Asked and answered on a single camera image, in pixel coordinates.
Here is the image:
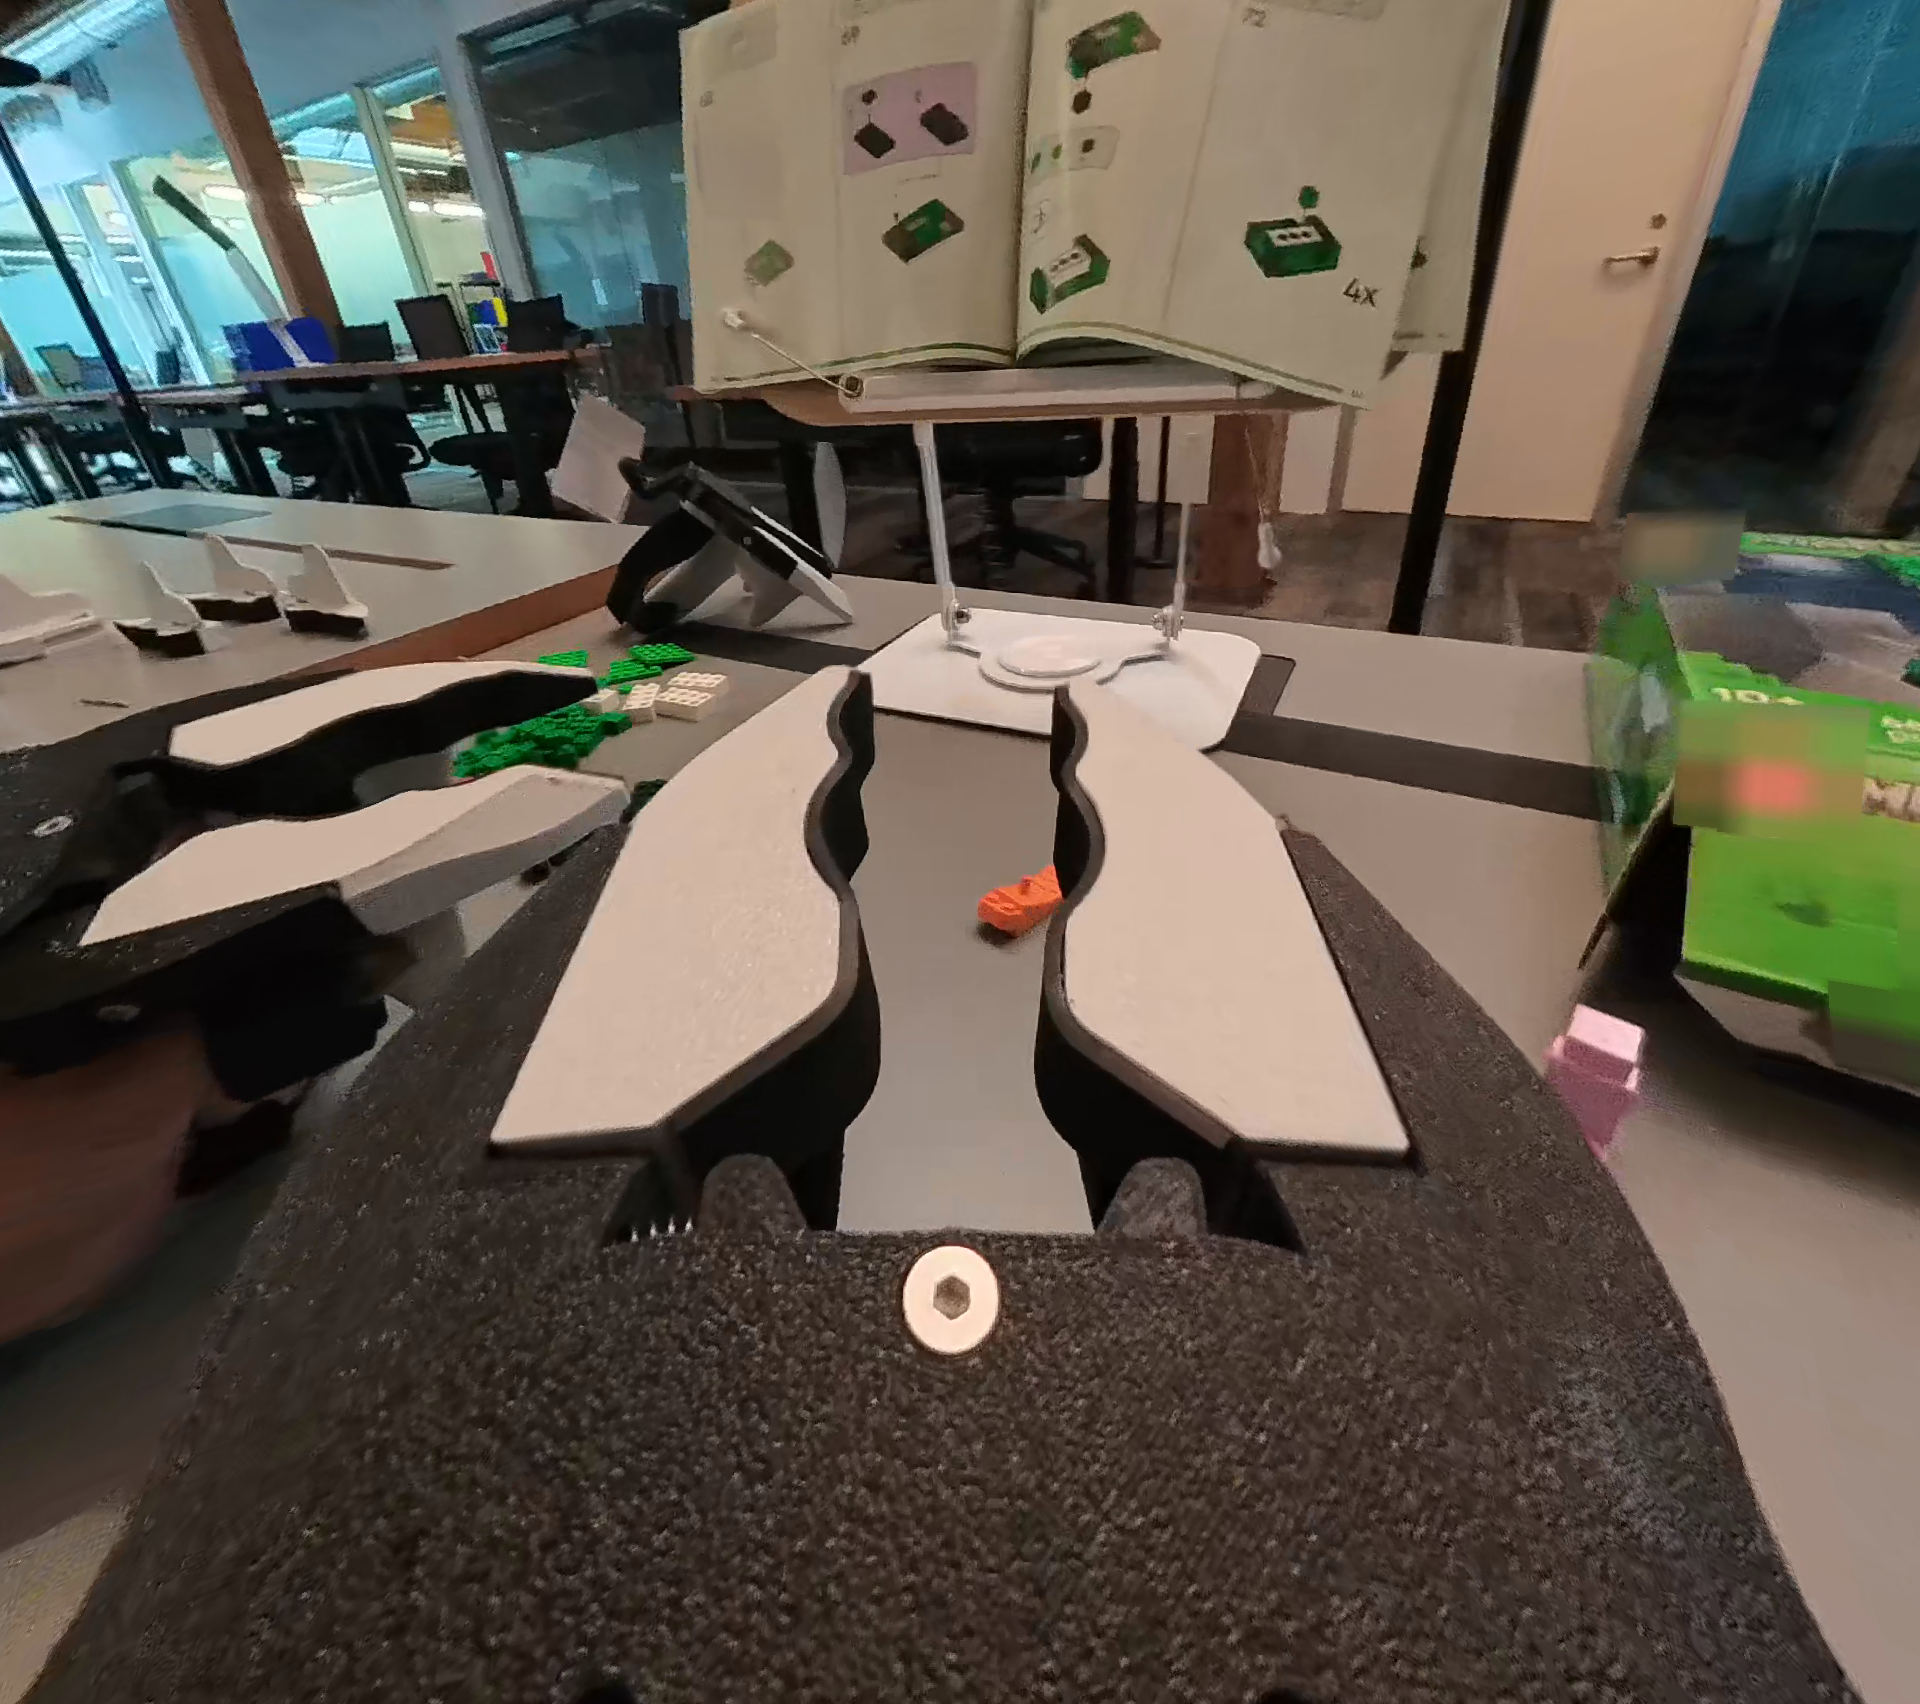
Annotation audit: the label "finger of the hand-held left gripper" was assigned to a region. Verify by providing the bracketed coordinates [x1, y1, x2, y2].
[78, 762, 632, 953]
[167, 657, 605, 823]

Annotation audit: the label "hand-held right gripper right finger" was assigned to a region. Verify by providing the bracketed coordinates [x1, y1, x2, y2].
[1038, 684, 1415, 1248]

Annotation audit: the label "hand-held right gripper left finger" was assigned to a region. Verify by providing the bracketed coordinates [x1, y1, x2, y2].
[486, 665, 881, 1242]

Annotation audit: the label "lego instruction booklet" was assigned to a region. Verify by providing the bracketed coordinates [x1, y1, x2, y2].
[673, 0, 1527, 412]

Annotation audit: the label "pile of bright green lego pieces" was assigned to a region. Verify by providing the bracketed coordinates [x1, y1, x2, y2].
[446, 702, 636, 781]

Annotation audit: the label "pink lego pig figure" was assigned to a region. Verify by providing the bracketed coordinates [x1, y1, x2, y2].
[1542, 1002, 1649, 1165]

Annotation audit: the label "green lego box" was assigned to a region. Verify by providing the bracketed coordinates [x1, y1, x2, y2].
[1578, 515, 1920, 1109]

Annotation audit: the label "loose white wedge part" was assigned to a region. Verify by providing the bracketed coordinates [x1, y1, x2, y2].
[0, 569, 96, 668]
[112, 560, 207, 659]
[282, 539, 371, 642]
[194, 529, 284, 626]

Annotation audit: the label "orange brick separator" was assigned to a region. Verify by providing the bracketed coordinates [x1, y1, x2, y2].
[974, 859, 1067, 944]

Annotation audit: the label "grey desk mat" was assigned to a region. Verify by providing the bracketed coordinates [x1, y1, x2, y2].
[102, 498, 275, 539]

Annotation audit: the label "brown top office desk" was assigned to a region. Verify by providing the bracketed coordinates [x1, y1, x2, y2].
[0, 341, 602, 514]

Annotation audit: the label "white leaning panel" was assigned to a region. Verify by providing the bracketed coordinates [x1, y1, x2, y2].
[551, 391, 652, 524]

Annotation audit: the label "blue storage bins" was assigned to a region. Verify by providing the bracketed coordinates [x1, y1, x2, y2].
[218, 311, 344, 373]

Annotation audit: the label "black and white spare gripper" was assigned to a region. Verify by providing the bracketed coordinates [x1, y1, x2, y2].
[604, 455, 859, 635]

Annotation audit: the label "wooden building column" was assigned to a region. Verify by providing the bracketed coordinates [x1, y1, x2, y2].
[108, 0, 350, 330]
[1195, 409, 1296, 569]

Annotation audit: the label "black office chair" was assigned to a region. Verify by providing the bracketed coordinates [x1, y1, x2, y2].
[905, 416, 1109, 603]

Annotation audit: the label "wire page holder arm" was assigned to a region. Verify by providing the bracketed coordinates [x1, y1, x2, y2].
[720, 301, 869, 403]

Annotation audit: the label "black metal frame post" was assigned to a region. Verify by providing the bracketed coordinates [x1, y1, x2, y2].
[1382, 0, 1603, 638]

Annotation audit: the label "white door with handle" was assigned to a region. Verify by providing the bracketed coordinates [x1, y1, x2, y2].
[1441, 0, 1853, 535]

